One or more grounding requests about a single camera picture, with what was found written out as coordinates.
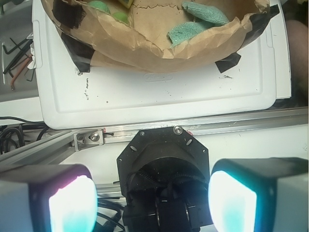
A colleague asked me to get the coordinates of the black tape strip right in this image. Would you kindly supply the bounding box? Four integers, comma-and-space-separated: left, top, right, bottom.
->
215, 52, 241, 73

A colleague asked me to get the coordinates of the brown paper bag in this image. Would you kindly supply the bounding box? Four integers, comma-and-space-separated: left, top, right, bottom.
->
42, 0, 279, 73

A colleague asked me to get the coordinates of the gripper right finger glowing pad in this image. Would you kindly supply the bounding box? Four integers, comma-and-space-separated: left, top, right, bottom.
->
208, 157, 309, 232

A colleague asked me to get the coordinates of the yellow green scrub sponge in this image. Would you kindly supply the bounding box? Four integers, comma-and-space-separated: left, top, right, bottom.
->
118, 0, 134, 9

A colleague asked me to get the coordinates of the white plastic bin lid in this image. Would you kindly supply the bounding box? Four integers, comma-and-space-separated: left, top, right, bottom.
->
32, 0, 291, 130

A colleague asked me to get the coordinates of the lime green feather toy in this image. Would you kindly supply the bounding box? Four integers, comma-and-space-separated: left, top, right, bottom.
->
112, 12, 130, 25

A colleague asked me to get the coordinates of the black hex keys set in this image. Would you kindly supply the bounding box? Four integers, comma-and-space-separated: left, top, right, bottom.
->
0, 37, 35, 85

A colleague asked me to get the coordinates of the black cables bundle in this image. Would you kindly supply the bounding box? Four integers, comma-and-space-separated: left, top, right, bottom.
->
0, 116, 53, 155

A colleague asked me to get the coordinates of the aluminium extrusion rail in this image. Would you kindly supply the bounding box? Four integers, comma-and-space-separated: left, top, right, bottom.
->
0, 107, 309, 165

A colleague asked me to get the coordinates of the teal microfiber cloth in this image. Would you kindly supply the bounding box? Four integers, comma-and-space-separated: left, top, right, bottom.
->
168, 1, 230, 48

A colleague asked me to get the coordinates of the orange handled hex key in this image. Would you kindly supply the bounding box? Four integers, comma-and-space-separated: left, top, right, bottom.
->
10, 55, 32, 91

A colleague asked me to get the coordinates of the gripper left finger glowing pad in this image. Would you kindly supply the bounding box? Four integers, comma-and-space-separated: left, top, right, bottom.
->
0, 164, 98, 232

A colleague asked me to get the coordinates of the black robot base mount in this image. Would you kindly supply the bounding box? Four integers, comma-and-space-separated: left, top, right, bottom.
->
117, 126, 212, 232

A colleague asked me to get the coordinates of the black tape strip left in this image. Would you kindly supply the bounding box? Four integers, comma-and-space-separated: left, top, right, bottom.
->
61, 33, 95, 73

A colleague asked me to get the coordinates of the metal corner bracket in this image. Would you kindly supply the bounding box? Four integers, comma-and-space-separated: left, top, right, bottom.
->
73, 129, 104, 151

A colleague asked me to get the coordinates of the black tape strip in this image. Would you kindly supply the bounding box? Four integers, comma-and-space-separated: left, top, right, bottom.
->
61, 33, 95, 73
215, 52, 241, 73

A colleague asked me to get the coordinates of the green textured ball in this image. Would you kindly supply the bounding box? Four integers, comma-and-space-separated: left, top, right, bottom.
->
87, 0, 111, 14

